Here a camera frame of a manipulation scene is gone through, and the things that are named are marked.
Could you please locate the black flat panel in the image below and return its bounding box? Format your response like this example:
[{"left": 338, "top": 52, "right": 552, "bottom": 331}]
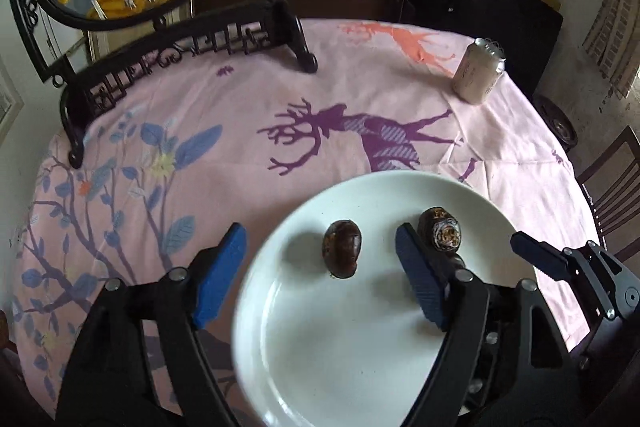
[{"left": 399, "top": 0, "right": 564, "bottom": 95}]

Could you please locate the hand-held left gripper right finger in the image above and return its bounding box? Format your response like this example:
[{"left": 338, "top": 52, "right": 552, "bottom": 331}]
[{"left": 394, "top": 222, "right": 589, "bottom": 427}]

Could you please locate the pink printed tablecloth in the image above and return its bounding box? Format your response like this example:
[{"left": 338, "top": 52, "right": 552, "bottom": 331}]
[{"left": 9, "top": 17, "right": 602, "bottom": 427}]

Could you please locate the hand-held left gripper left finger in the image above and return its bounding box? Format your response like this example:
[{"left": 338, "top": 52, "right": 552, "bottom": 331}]
[{"left": 57, "top": 222, "right": 248, "bottom": 427}]

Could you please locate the brown wooden chair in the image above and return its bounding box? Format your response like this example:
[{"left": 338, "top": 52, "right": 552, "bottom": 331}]
[{"left": 576, "top": 126, "right": 640, "bottom": 253}]

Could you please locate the white round plate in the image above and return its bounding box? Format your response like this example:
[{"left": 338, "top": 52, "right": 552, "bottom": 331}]
[{"left": 232, "top": 171, "right": 539, "bottom": 427}]

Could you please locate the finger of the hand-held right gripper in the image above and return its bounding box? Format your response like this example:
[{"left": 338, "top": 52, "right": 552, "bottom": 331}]
[{"left": 510, "top": 230, "right": 640, "bottom": 321}]

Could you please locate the dark round wheel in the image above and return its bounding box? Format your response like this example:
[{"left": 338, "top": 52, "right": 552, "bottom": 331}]
[{"left": 532, "top": 94, "right": 579, "bottom": 152}]

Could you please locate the beige drink can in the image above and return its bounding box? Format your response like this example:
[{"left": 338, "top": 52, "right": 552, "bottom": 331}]
[{"left": 453, "top": 37, "right": 507, "bottom": 103}]

